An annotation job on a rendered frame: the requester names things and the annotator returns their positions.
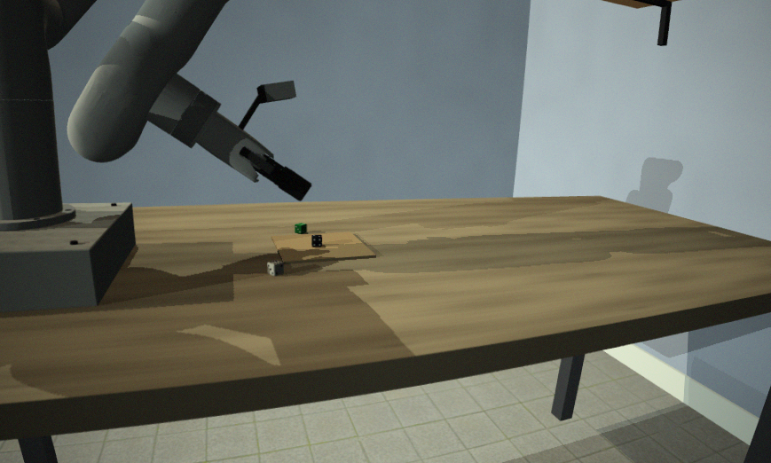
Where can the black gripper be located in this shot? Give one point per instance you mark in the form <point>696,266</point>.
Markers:
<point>225,140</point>

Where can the white die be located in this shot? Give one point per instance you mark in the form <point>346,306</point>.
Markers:
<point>275,268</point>

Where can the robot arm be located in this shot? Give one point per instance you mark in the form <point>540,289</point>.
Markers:
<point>135,72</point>

